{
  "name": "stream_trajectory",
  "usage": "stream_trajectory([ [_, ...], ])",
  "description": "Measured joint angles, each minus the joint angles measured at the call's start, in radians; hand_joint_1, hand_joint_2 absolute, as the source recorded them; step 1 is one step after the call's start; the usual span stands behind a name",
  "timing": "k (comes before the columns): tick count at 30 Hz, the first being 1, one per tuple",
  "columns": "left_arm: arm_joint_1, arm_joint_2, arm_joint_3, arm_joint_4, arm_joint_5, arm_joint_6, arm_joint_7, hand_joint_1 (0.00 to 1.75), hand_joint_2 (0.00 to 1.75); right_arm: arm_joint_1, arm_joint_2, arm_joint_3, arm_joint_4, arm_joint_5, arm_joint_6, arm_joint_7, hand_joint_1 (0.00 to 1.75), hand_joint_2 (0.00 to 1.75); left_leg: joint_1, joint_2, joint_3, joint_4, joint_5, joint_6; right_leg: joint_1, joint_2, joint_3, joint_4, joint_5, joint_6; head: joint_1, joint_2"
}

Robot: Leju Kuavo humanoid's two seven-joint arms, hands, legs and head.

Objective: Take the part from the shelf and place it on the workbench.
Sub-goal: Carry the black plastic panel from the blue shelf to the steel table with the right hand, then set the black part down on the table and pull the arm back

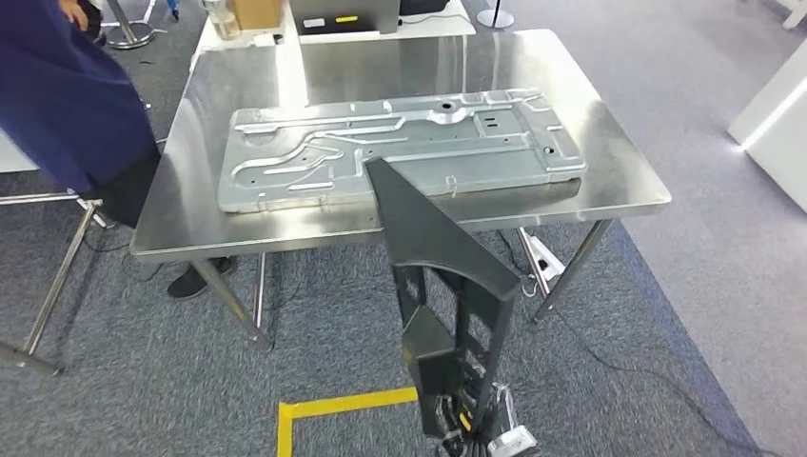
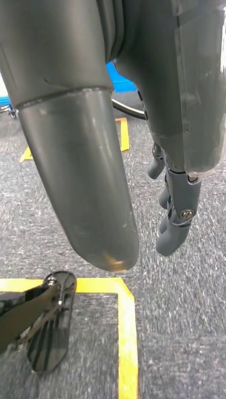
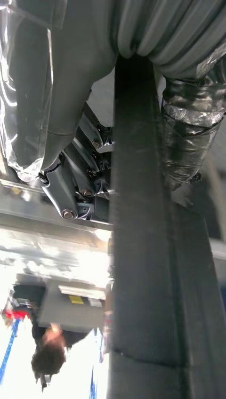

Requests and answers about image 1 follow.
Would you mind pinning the stainless steel table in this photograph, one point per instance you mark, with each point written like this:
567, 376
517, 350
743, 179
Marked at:
58, 284

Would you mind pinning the grey computer case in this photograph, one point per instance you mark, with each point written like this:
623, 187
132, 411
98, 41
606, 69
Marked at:
347, 12

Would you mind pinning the black plastic plate frame part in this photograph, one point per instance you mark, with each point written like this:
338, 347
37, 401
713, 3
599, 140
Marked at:
429, 240

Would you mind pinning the white table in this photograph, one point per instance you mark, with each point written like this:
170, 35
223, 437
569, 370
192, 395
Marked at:
435, 28

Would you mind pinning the clear plastic bottle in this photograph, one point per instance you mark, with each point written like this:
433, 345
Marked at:
222, 22

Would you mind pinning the white cabinet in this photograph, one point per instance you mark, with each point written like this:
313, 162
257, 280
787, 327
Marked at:
778, 139

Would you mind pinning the person's hand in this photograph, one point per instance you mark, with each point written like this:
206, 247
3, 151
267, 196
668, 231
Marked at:
75, 14

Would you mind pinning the stainless steel workbench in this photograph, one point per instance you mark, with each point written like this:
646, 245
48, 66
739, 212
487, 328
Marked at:
536, 69

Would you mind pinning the yellow floor tape square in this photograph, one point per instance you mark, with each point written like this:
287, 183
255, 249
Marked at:
347, 402

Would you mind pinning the chrome chair base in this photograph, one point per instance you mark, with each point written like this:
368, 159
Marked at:
129, 35

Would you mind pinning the black device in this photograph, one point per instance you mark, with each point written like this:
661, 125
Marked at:
422, 6

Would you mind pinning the stamped grey sheet metal panel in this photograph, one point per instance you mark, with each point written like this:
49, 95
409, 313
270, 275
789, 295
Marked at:
441, 145

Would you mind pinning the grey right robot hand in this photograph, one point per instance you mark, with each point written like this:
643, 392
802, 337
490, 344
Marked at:
452, 416

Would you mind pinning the person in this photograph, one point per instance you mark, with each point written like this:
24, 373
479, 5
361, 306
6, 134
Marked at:
63, 94

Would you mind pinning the white power strip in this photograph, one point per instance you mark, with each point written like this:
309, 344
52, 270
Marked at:
547, 262

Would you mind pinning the brown cardboard box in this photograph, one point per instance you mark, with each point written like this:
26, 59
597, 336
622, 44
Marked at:
255, 12

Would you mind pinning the small white item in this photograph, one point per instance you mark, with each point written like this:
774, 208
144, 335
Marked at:
266, 40

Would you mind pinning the round metal stanchion base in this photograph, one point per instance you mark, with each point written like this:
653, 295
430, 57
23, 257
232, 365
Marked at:
495, 20

